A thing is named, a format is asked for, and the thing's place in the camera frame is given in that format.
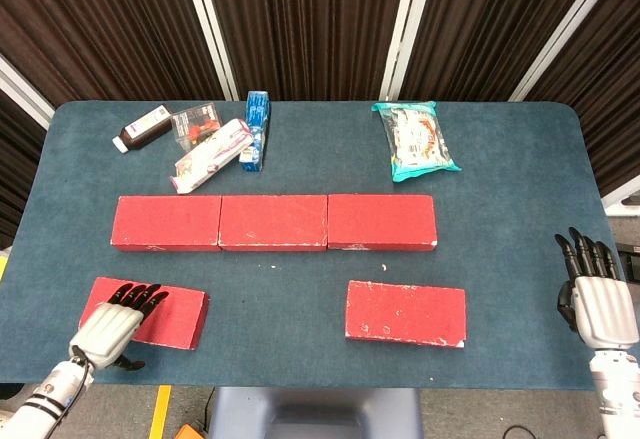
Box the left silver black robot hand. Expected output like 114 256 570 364
68 282 170 373

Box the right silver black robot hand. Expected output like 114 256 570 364
553 227 640 351

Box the red brick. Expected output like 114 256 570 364
218 194 329 253
110 195 223 253
344 279 468 349
78 276 210 351
326 193 439 253

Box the black box device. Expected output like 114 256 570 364
615 242 640 283

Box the yellow floor tape strip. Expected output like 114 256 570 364
148 384 173 439

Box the blue felt table cover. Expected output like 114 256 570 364
0 100 632 391

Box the brown medicine bottle white cap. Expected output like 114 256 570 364
111 104 174 154

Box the white pink toothpaste box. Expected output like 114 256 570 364
169 118 254 195

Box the clear plastic blister package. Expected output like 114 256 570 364
170 102 222 153

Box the teal snack bag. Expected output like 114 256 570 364
371 100 463 184

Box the blue carton box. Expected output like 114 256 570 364
238 90 272 174

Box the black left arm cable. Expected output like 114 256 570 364
62 346 95 418

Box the white partition frame post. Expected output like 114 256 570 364
179 0 240 102
378 0 435 102
508 0 630 103
0 53 56 118
601 178 640 210

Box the black floor cable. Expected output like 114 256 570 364
201 388 217 429

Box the grey blue robot pedestal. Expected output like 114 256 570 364
207 387 424 439

